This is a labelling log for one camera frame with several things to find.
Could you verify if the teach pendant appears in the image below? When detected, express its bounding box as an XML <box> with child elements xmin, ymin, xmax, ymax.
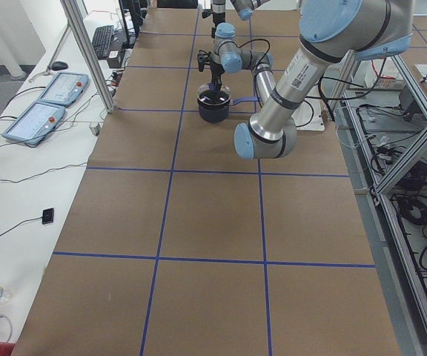
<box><xmin>2</xmin><ymin>101</ymin><xmax>66</xmax><ymax>147</ymax></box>
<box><xmin>38</xmin><ymin>71</ymin><xmax>89</xmax><ymax>108</ymax></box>

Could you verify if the dark blue saucepan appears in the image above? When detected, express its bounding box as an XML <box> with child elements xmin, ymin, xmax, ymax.
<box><xmin>196</xmin><ymin>96</ymin><xmax>259</xmax><ymax>123</ymax></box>

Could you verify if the upper teach pendant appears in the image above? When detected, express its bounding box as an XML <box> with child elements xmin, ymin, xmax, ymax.
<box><xmin>38</xmin><ymin>71</ymin><xmax>89</xmax><ymax>108</ymax></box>

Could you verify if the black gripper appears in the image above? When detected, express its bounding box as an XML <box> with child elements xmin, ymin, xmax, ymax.
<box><xmin>209</xmin><ymin>55</ymin><xmax>224</xmax><ymax>91</ymax></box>

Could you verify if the lower teach pendant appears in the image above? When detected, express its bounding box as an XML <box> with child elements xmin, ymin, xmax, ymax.
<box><xmin>2</xmin><ymin>101</ymin><xmax>66</xmax><ymax>147</ymax></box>

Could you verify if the glass lid blue knob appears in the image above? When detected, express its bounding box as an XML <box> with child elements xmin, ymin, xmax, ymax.
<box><xmin>196</xmin><ymin>83</ymin><xmax>231</xmax><ymax>105</ymax></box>

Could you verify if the black keyboard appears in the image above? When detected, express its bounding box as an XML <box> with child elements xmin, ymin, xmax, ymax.
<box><xmin>91</xmin><ymin>25</ymin><xmax>114</xmax><ymax>59</ymax></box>

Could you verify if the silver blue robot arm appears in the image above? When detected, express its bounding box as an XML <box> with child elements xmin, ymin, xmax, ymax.
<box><xmin>202</xmin><ymin>0</ymin><xmax>269</xmax><ymax>39</ymax></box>
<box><xmin>211</xmin><ymin>1</ymin><xmax>414</xmax><ymax>159</ymax></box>

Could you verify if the small black device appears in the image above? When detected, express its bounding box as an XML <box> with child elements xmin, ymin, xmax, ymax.
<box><xmin>42</xmin><ymin>208</ymin><xmax>55</xmax><ymax>225</ymax></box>

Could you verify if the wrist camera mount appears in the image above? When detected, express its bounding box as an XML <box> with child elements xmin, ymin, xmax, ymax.
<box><xmin>196</xmin><ymin>50</ymin><xmax>211</xmax><ymax>72</ymax></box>

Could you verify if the aluminium frame post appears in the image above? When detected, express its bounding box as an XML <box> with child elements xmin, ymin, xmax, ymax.
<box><xmin>60</xmin><ymin>0</ymin><xmax>115</xmax><ymax>113</ymax></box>

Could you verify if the black computer mouse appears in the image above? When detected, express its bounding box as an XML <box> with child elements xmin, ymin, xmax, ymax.
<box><xmin>51</xmin><ymin>61</ymin><xmax>68</xmax><ymax>71</ymax></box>

